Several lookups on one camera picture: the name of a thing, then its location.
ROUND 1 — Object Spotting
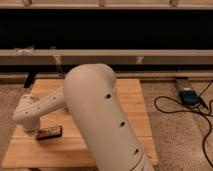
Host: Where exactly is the black rectangular eraser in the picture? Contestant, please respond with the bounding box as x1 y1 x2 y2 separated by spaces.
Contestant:
36 126 62 140

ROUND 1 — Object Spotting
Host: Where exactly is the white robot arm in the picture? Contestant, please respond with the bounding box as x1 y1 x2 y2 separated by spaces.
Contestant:
13 64 154 171

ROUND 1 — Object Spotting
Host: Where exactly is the blue electronic box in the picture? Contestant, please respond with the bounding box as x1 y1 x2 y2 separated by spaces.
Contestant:
179 89 200 106

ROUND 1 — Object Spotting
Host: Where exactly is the black cable on floor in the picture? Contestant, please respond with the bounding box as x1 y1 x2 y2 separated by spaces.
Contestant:
153 79 213 169

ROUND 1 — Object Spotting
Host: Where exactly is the grey metal frame rail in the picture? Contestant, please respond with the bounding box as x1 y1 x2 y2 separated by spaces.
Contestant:
0 49 213 65

